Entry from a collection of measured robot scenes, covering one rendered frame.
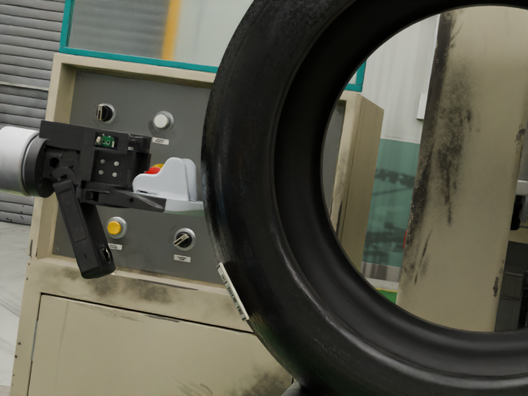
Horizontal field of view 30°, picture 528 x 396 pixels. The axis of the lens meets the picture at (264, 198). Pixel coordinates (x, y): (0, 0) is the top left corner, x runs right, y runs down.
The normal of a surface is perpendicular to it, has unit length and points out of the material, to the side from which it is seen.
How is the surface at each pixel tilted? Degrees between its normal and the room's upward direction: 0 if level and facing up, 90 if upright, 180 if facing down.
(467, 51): 90
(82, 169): 90
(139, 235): 90
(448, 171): 90
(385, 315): 81
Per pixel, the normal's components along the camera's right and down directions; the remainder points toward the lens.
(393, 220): -0.07, 0.04
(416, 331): -0.16, -0.15
